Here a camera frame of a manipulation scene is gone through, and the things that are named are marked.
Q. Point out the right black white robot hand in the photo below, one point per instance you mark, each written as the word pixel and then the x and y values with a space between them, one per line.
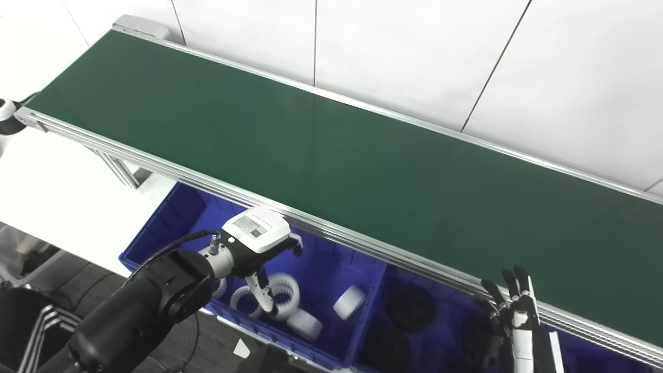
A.
pixel 523 342

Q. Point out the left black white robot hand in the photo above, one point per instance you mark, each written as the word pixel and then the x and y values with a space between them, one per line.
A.
pixel 256 228

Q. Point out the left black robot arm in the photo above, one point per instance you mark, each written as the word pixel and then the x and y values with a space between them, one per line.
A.
pixel 145 305

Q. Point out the green conveyor belt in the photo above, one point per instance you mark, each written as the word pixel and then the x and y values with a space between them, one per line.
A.
pixel 311 155
pixel 311 225

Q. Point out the blue bin with white parts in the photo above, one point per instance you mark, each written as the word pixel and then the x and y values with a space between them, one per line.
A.
pixel 321 264

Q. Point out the blue bin with black parts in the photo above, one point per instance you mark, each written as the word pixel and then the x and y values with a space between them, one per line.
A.
pixel 445 300

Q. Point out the white cylinder part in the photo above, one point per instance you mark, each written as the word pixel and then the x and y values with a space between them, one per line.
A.
pixel 349 302
pixel 304 325

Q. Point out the black wheel part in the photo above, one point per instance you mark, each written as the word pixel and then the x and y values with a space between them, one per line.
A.
pixel 391 351
pixel 412 308

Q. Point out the grey conveyor motor housing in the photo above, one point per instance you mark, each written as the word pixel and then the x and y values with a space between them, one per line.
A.
pixel 140 27

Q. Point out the white paper scrap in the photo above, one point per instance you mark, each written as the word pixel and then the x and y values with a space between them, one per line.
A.
pixel 242 349

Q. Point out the grey translucent crate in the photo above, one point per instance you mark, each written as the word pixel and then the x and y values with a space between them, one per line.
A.
pixel 31 259

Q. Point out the white round device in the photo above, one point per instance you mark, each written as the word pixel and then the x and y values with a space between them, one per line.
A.
pixel 6 110

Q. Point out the black chair chrome frame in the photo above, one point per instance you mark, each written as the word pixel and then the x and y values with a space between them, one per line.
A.
pixel 15 321

